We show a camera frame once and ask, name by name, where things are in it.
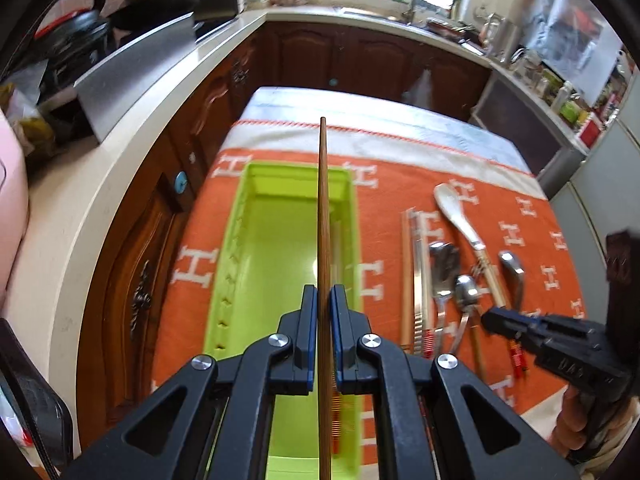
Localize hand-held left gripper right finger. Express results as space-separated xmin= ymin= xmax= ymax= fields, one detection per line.
xmin=331 ymin=285 xmax=586 ymax=480

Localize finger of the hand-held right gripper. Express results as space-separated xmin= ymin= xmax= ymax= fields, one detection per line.
xmin=481 ymin=306 xmax=548 ymax=357

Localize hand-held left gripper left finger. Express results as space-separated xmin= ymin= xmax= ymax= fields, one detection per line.
xmin=60 ymin=285 xmax=319 ymax=480

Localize small metal spoon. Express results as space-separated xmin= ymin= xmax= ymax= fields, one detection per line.
xmin=447 ymin=274 xmax=482 ymax=357

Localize green plastic tray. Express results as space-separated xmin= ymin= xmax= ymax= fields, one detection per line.
xmin=202 ymin=161 xmax=364 ymax=478

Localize brown wooden chopstick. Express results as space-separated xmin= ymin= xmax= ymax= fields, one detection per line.
xmin=317 ymin=117 xmax=332 ymax=480
xmin=399 ymin=208 xmax=417 ymax=352

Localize white ceramic spoon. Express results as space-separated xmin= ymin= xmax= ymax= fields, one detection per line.
xmin=434 ymin=183 xmax=507 ymax=308

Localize person's right hand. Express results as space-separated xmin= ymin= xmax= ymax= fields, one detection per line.
xmin=551 ymin=384 xmax=601 ymax=461

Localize metal chopstick with red pattern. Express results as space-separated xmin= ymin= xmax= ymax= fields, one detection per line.
xmin=329 ymin=216 xmax=347 ymax=453
xmin=411 ymin=211 xmax=437 ymax=360

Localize large metal spoon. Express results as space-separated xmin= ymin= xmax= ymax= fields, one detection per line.
xmin=429 ymin=242 xmax=462 ymax=358

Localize orange printed blanket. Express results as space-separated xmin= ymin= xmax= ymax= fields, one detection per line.
xmin=151 ymin=152 xmax=587 ymax=461

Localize grey cupboard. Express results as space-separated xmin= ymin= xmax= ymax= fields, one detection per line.
xmin=549 ymin=120 xmax=640 ymax=311

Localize pale blue table cover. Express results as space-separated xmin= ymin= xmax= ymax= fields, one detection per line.
xmin=235 ymin=86 xmax=532 ymax=176

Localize white countertop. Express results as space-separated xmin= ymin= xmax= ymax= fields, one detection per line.
xmin=0 ymin=5 xmax=591 ymax=461

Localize brown wooden cabinets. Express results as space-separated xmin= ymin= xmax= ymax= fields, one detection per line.
xmin=75 ymin=22 xmax=495 ymax=456

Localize steel splash panel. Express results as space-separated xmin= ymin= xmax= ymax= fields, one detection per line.
xmin=74 ymin=10 xmax=197 ymax=144

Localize pink rice cooker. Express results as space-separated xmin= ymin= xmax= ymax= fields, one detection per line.
xmin=0 ymin=109 xmax=32 ymax=303

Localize black electric kettle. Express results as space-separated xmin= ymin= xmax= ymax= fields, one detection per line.
xmin=34 ymin=7 xmax=109 ymax=63

